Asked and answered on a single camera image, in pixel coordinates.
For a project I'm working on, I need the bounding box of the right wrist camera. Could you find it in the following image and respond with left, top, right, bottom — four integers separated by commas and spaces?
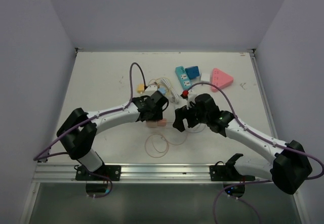
180, 89, 198, 109

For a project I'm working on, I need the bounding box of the white usb charger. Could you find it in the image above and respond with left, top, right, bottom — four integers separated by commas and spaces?
200, 73, 211, 82

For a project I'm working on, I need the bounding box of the white power strip cable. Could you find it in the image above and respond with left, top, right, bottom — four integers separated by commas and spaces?
161, 78, 182, 105

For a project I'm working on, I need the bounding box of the pink small charger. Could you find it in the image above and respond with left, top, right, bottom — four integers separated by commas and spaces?
157, 118, 168, 127

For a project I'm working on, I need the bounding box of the light blue charger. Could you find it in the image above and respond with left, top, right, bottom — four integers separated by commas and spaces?
158, 87, 167, 96

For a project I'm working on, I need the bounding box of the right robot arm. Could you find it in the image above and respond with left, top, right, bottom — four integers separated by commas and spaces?
173, 94, 312, 195

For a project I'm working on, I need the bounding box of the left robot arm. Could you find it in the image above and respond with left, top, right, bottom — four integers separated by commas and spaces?
57, 91, 169, 180

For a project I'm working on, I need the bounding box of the yellow thin cable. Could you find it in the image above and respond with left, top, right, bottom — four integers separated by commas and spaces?
148, 77, 168, 91

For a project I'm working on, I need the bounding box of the yellow usb charger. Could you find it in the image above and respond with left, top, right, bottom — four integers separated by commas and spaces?
136, 83, 145, 94

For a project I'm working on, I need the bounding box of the teal power strip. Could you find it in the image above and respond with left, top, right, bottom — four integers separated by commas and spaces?
175, 66, 192, 90

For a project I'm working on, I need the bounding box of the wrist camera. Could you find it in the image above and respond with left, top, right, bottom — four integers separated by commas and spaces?
144, 84, 158, 96
180, 89, 198, 109

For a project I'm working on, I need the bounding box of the pink triangular socket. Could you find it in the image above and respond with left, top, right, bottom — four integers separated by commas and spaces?
211, 68, 234, 89

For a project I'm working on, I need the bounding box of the light blue thin cable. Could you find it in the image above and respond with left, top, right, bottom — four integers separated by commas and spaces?
187, 124, 207, 133

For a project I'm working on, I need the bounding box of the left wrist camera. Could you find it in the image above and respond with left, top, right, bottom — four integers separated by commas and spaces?
144, 84, 158, 96

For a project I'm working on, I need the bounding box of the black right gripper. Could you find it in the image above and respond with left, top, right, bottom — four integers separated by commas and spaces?
173, 101, 209, 132

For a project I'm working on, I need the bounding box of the dark blue plug adapter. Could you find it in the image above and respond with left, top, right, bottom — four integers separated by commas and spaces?
185, 66, 200, 80

